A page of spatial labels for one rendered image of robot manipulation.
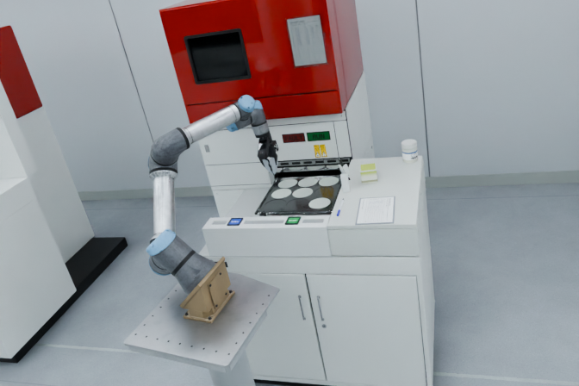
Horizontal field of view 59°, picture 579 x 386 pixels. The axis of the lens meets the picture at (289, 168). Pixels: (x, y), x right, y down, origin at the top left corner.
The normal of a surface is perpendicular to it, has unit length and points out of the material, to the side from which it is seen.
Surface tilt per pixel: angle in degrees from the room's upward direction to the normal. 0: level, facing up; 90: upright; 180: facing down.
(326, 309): 90
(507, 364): 0
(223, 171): 90
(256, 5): 90
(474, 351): 0
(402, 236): 90
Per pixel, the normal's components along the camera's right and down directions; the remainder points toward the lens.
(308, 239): -0.26, 0.44
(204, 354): -0.18, -0.90
